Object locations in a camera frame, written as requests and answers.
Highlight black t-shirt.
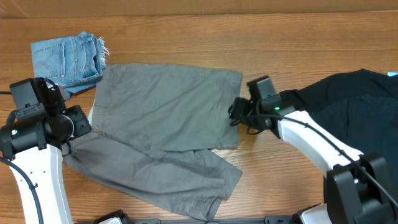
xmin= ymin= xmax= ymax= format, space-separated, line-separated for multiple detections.
xmin=280 ymin=69 xmax=397 ymax=192

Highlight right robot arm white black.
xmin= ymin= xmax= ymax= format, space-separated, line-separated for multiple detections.
xmin=228 ymin=95 xmax=397 ymax=224

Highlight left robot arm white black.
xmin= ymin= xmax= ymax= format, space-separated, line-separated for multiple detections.
xmin=1 ymin=105 xmax=91 ymax=223

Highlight folded blue denim shorts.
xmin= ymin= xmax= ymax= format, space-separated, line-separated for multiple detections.
xmin=30 ymin=32 xmax=109 ymax=100

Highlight light blue cloth piece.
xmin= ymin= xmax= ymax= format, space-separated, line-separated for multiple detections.
xmin=387 ymin=72 xmax=398 ymax=77

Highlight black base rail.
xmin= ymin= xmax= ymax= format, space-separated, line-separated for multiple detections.
xmin=131 ymin=215 xmax=294 ymax=224

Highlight grey shorts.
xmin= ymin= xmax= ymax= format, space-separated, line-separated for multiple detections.
xmin=64 ymin=64 xmax=243 ymax=220

